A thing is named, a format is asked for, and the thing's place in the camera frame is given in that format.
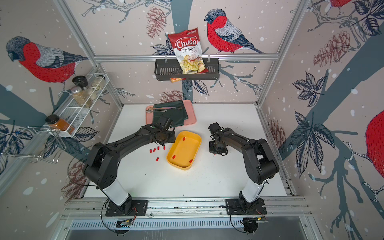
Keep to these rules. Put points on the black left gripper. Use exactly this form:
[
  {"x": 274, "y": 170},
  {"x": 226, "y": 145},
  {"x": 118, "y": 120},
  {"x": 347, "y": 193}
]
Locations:
[{"x": 173, "y": 139}]

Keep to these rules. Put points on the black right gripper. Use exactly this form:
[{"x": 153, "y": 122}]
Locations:
[{"x": 222, "y": 150}]

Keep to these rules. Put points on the yellow plastic storage box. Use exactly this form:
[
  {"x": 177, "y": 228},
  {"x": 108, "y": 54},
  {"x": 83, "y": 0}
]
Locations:
[{"x": 184, "y": 150}]

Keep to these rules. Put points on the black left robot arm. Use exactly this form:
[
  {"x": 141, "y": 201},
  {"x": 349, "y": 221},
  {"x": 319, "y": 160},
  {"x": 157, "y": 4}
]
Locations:
[{"x": 103, "y": 162}]

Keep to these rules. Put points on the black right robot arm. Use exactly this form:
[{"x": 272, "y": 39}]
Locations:
[{"x": 260, "y": 164}]

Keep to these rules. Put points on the dark green cloth napkin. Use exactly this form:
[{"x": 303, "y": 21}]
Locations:
[{"x": 177, "y": 113}]

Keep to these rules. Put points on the pink plastic tray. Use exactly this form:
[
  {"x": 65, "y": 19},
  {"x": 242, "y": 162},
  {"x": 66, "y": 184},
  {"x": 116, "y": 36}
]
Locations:
[{"x": 190, "y": 111}]

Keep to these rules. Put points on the small silver spoon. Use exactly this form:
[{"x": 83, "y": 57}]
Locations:
[{"x": 155, "y": 110}]

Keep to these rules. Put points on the long gold colourful spoon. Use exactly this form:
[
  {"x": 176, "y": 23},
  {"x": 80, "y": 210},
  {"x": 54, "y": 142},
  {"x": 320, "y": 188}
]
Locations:
[{"x": 168, "y": 108}]

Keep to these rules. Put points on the clear spice jar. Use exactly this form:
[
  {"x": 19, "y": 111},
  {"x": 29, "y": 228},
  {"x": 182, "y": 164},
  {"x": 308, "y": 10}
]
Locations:
[{"x": 99, "y": 83}]

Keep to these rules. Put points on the Chuba cassava chips bag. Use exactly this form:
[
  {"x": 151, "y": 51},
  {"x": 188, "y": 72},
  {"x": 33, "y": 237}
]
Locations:
[{"x": 188, "y": 50}]

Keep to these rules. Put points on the silver lid spice jar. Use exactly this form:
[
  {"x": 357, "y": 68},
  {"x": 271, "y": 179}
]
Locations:
[{"x": 81, "y": 97}]

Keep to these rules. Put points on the black lid spice jar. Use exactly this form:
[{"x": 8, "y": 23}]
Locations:
[{"x": 81, "y": 81}]

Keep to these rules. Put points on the orange spice jar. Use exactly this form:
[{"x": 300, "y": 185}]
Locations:
[{"x": 57, "y": 123}]

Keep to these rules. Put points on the black wire wall basket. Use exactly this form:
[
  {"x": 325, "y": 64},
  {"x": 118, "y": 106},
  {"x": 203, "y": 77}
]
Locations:
[{"x": 165, "y": 70}]

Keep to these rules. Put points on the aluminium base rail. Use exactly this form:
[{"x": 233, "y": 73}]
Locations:
[{"x": 156, "y": 208}]

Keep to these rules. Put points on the white wire spice rack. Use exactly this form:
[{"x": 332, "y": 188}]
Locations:
[{"x": 75, "y": 115}]

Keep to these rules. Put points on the chrome wire holder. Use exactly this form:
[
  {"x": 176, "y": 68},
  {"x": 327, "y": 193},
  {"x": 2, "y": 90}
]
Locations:
[{"x": 32, "y": 144}]

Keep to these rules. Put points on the aluminium corner frame post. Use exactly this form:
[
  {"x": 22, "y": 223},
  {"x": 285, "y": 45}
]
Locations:
[{"x": 80, "y": 36}]

